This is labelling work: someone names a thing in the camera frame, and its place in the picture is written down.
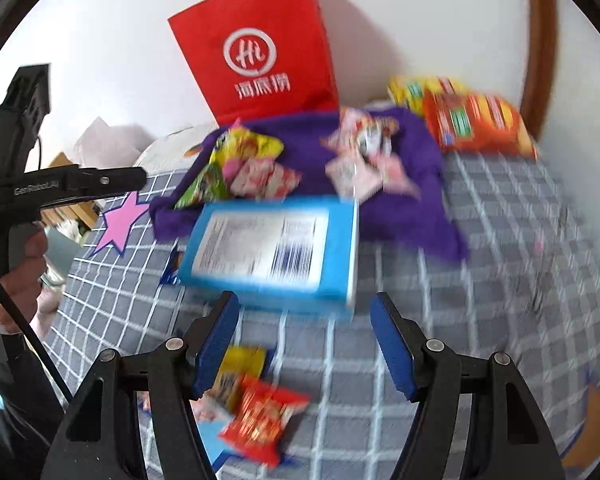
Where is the small red snack packet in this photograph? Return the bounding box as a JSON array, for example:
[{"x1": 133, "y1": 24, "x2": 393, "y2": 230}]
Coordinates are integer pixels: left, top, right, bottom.
[{"x1": 219, "y1": 377, "x2": 311, "y2": 468}]

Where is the grey checked bedsheet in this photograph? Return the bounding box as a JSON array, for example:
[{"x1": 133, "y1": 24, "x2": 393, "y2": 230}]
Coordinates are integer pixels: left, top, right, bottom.
[{"x1": 45, "y1": 150, "x2": 600, "y2": 480}]

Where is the brown wooden door frame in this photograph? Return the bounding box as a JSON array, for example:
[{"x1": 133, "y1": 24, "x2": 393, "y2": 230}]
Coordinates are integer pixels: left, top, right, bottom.
[{"x1": 520, "y1": 0, "x2": 561, "y2": 138}]

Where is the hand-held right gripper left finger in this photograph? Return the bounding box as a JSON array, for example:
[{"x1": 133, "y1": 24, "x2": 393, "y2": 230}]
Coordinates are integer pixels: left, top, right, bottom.
[{"x1": 40, "y1": 290, "x2": 241, "y2": 480}]

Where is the person's left hand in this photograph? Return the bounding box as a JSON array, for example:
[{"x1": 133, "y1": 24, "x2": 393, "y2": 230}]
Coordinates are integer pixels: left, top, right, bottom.
[{"x1": 0, "y1": 230, "x2": 50, "y2": 328}]

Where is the pink panda snack packet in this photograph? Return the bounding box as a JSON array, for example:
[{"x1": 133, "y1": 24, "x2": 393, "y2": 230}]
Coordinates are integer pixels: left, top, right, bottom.
[{"x1": 322, "y1": 107, "x2": 406, "y2": 161}]

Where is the purple cloth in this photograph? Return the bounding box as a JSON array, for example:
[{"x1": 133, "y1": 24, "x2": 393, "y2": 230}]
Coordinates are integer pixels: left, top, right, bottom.
[{"x1": 149, "y1": 107, "x2": 471, "y2": 263}]

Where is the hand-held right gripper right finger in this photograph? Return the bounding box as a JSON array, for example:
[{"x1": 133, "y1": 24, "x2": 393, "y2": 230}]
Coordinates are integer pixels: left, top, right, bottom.
[{"x1": 370, "y1": 291, "x2": 566, "y2": 480}]

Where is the yellow pink snack packet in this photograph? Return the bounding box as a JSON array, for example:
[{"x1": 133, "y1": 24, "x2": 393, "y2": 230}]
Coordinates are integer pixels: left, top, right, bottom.
[{"x1": 211, "y1": 119, "x2": 285, "y2": 171}]

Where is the orange chip bag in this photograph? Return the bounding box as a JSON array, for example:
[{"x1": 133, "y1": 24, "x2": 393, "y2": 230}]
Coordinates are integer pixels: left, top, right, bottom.
[{"x1": 422, "y1": 91, "x2": 540, "y2": 160}]

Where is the white striped pillow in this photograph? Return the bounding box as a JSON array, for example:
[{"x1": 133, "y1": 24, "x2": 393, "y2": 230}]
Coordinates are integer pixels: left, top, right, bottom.
[{"x1": 132, "y1": 125, "x2": 221, "y2": 173}]

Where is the yellow green snack pack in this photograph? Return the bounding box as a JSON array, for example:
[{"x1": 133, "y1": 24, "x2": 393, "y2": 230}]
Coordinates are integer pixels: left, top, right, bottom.
[{"x1": 387, "y1": 76, "x2": 468, "y2": 111}]

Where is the black cable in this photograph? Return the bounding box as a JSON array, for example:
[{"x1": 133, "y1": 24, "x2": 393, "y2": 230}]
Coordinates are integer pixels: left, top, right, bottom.
[{"x1": 0, "y1": 252, "x2": 75, "y2": 403}]

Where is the long pink snack packet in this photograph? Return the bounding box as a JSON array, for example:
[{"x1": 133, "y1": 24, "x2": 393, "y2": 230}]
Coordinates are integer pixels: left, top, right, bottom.
[{"x1": 190, "y1": 390, "x2": 241, "y2": 427}]

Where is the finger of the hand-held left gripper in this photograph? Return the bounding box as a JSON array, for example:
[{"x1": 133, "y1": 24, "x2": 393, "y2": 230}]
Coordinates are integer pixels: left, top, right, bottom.
[{"x1": 62, "y1": 166, "x2": 148, "y2": 207}]

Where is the blue box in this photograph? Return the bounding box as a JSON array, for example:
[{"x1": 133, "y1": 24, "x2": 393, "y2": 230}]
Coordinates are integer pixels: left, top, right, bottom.
[{"x1": 177, "y1": 196, "x2": 359, "y2": 322}]

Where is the small yellow snack packet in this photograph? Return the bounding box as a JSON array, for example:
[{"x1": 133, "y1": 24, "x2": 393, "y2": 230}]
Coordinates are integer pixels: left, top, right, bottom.
[{"x1": 215, "y1": 345, "x2": 268, "y2": 406}]

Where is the small pink snack packet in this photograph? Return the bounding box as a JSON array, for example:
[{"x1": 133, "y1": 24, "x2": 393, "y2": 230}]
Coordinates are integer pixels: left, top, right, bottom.
[{"x1": 326, "y1": 154, "x2": 422, "y2": 203}]

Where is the person's left forearm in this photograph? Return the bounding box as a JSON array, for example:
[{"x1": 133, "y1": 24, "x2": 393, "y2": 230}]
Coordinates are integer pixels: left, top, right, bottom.
[{"x1": 0, "y1": 280, "x2": 70, "y2": 480}]

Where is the green snack packet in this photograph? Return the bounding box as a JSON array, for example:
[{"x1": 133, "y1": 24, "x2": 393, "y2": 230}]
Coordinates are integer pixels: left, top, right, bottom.
[{"x1": 172, "y1": 160, "x2": 231, "y2": 211}]

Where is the red paper bag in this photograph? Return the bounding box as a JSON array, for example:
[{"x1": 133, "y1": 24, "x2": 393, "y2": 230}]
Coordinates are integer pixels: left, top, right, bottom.
[{"x1": 167, "y1": 0, "x2": 340, "y2": 127}]

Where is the pink striped snack packet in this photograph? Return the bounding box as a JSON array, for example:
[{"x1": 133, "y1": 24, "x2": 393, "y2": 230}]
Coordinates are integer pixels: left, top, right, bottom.
[{"x1": 222, "y1": 155, "x2": 303, "y2": 201}]

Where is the small blue snack packet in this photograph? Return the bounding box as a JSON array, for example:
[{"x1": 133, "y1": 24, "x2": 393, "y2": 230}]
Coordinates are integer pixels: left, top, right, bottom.
[{"x1": 161, "y1": 249, "x2": 186, "y2": 286}]

